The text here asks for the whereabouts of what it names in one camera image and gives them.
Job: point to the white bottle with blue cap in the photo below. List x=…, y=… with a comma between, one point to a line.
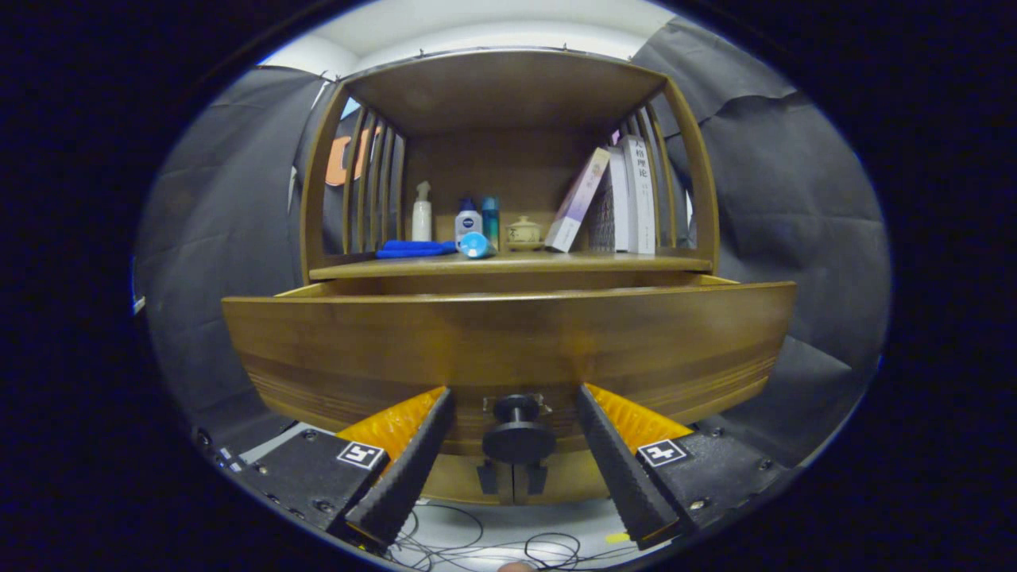
x=467, y=221

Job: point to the wooden drawer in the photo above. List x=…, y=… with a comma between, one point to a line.
x=508, y=342

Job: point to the white pump bottle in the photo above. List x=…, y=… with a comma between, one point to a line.
x=422, y=218

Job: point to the dark patterned book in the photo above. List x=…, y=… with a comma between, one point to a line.
x=601, y=218

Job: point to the wooden cabinet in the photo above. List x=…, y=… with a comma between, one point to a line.
x=508, y=167

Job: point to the teal bottle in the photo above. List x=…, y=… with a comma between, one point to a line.
x=490, y=216

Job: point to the folded blue cloth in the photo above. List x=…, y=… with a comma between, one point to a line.
x=413, y=249

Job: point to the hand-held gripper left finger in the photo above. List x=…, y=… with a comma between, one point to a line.
x=405, y=477

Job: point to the lidded ceramic tea cup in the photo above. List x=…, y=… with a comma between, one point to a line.
x=524, y=232

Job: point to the wooden cabinet door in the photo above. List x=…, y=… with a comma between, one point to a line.
x=453, y=485
x=572, y=481

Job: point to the purple cover book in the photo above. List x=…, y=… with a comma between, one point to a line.
x=580, y=199

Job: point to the black round drawer knob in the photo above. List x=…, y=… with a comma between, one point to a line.
x=518, y=437

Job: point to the blue and white tube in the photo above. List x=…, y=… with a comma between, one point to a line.
x=475, y=245

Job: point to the white book with black lettering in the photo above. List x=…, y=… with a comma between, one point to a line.
x=640, y=195

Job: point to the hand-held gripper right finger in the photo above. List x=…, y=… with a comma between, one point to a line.
x=624, y=477

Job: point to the wooden countertop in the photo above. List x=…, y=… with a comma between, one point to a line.
x=556, y=262

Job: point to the plain white book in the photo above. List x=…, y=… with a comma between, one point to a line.
x=620, y=199

